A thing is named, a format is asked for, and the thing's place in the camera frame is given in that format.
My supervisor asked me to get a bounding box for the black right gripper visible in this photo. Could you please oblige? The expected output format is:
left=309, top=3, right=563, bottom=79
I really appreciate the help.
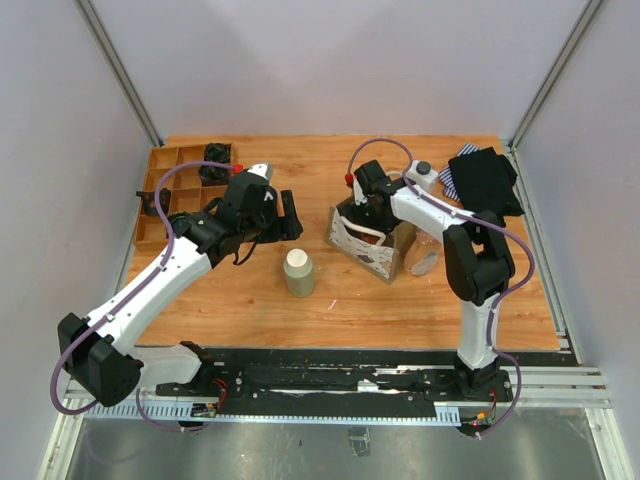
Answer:
left=338, top=199, right=399, bottom=250

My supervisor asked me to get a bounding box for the cream bottle beige cap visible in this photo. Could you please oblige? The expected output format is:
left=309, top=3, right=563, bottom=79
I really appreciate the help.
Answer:
left=283, top=248, right=315, bottom=298

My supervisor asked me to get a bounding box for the beige canvas bag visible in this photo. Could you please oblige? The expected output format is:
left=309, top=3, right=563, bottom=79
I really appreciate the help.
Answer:
left=325, top=205, right=416, bottom=284

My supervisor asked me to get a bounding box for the white bottle grey cap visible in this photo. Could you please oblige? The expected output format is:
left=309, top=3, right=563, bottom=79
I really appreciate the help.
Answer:
left=405, top=160, right=439, bottom=193

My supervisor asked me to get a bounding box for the clear bottle pink cap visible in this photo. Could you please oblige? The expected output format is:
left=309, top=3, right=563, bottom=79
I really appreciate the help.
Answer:
left=404, top=230, right=441, bottom=276

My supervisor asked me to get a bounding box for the blue white striped cloth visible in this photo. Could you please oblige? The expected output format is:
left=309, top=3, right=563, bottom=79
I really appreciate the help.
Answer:
left=438, top=143, right=480, bottom=202

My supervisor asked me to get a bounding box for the black garment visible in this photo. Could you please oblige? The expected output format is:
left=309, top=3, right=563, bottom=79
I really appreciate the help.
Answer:
left=447, top=147, right=524, bottom=226

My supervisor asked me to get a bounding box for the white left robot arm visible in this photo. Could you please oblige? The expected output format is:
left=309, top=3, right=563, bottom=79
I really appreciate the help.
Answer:
left=50, top=162, right=302, bottom=412

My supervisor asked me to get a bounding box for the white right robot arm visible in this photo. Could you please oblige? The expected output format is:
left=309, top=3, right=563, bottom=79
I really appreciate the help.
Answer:
left=345, top=160, right=515, bottom=400

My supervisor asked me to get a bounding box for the rolled tie dark blue dotted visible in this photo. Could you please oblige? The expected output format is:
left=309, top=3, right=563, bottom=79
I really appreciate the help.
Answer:
left=198, top=162, right=231, bottom=187

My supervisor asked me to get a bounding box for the rolled tie green pattern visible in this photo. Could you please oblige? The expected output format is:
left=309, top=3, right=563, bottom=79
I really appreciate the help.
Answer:
left=203, top=143, right=232, bottom=164

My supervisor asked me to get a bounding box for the rolled tie orange pattern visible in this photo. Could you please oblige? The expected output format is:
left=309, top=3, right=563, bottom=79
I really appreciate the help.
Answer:
left=135, top=188, right=171, bottom=216

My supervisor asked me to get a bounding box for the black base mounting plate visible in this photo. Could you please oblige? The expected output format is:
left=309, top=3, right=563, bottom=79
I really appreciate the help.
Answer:
left=156, top=348, right=516, bottom=415

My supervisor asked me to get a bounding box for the white slotted cable duct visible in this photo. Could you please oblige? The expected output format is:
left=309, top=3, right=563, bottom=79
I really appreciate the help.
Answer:
left=84, top=402, right=461, bottom=426

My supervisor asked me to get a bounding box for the right aluminium frame post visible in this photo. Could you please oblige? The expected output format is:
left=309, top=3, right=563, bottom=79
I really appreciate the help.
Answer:
left=506, top=0, right=608, bottom=152

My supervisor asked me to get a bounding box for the aluminium frame post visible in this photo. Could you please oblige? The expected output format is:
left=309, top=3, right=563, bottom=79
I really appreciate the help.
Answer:
left=506, top=0, right=608, bottom=152
left=73, top=0, right=164, bottom=147

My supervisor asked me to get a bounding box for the left aluminium frame post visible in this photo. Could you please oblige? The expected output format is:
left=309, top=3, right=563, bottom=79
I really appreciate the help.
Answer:
left=73, top=0, right=164, bottom=147

